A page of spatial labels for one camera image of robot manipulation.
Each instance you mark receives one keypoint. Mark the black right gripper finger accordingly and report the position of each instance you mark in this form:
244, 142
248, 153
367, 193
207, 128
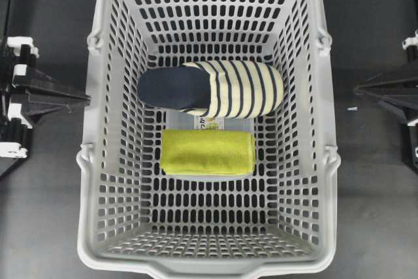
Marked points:
380, 84
404, 107

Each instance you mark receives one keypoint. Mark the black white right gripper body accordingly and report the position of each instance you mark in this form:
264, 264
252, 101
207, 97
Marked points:
410, 46

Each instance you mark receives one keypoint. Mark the yellow-green cloth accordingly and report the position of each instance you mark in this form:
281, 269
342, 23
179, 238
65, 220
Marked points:
207, 153

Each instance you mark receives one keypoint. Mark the navy striped cream slipper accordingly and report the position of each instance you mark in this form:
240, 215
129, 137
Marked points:
214, 89

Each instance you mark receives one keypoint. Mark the small printed label card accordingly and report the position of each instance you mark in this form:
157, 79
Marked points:
205, 123

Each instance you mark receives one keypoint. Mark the grey plastic shopping basket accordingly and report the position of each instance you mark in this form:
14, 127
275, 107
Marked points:
279, 219

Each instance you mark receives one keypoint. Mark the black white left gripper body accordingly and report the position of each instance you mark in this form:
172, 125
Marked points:
17, 54

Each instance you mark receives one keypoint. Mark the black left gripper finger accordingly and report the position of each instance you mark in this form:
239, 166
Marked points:
30, 107
35, 80

